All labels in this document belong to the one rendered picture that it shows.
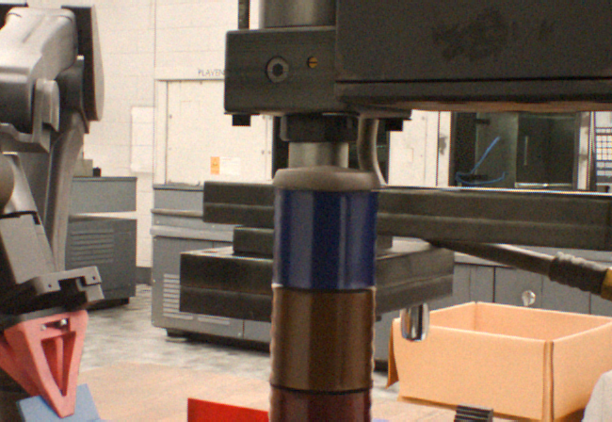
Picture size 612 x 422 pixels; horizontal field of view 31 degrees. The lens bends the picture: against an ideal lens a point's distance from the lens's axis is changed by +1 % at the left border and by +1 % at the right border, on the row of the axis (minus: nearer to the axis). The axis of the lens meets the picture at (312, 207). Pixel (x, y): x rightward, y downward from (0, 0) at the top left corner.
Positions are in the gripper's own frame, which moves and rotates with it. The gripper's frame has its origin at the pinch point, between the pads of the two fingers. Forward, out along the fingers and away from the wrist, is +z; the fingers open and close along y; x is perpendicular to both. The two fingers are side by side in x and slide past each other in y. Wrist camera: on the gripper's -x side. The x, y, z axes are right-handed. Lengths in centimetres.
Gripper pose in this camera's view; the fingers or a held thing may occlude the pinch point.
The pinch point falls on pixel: (60, 407)
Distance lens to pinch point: 85.6
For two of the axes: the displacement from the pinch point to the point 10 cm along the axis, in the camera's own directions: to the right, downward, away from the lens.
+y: 7.7, -3.7, -5.2
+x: 5.3, -0.7, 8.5
